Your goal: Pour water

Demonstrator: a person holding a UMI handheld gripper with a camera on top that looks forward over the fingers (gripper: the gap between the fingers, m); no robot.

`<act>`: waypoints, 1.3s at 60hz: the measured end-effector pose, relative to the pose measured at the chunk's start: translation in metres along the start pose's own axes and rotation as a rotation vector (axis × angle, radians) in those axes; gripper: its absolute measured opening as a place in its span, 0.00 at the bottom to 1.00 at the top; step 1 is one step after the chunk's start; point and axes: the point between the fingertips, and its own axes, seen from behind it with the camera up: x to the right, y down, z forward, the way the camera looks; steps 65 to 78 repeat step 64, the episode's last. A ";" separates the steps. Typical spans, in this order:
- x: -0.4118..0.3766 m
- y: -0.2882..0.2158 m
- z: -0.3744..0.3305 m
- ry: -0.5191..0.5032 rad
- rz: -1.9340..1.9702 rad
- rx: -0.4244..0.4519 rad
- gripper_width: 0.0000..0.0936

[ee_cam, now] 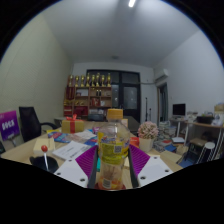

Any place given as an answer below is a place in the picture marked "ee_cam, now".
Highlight blue printed package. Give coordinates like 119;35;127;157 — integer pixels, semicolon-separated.
48;130;73;144

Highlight computer monitor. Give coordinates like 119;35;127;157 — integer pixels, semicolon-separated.
172;103;187;118

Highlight purple sign on stand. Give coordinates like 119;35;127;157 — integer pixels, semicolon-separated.
0;110;20;148

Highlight wooden shelf unit with trophies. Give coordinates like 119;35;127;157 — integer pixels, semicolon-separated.
63;72;114;118

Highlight orange red book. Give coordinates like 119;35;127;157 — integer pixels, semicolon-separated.
129;136;141;148

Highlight clear yellow-capped drink bottle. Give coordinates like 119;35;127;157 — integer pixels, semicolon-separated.
96;108;132;191

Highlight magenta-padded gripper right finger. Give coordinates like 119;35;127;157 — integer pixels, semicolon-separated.
128;143;174;189

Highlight white round stool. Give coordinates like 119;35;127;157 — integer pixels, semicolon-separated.
201;141;217;161

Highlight pale yellow flat box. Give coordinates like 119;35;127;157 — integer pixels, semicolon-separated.
32;137;56;157

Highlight wooden side desk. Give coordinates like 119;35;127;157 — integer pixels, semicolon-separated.
169;117;224;161

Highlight black cup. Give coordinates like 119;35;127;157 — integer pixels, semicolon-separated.
29;154;60;174

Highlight black office chair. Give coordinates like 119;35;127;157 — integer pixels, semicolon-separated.
18;106;59;144

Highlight dark framed glass door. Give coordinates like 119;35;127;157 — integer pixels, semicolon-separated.
86;69;142;123

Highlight pink flowers in white pot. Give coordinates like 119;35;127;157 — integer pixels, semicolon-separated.
137;121;160;154

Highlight yellow gift box red ribbon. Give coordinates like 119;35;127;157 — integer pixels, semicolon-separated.
61;114;85;134

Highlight white wall air conditioner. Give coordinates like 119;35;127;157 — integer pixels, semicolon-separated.
153;68;170;83

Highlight white printed paper sheet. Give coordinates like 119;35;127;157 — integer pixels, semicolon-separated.
52;140;91;161

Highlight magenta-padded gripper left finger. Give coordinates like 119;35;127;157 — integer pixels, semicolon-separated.
54;144;100;190

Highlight red lollipop on white stick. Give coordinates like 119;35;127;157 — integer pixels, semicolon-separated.
40;144;50;172

